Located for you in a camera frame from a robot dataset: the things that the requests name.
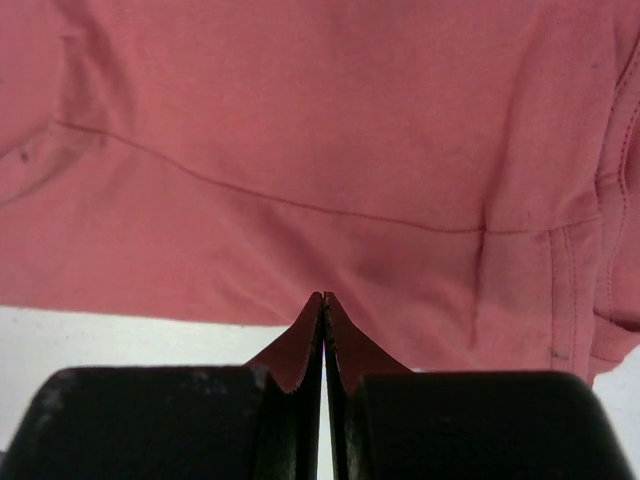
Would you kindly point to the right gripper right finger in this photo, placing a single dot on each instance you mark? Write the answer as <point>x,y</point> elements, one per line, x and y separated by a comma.
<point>350,356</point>

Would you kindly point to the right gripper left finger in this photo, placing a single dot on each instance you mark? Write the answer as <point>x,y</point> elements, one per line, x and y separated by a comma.
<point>290,369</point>

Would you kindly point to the pink t shirt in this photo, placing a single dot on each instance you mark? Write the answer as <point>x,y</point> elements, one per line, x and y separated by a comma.
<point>463,175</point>

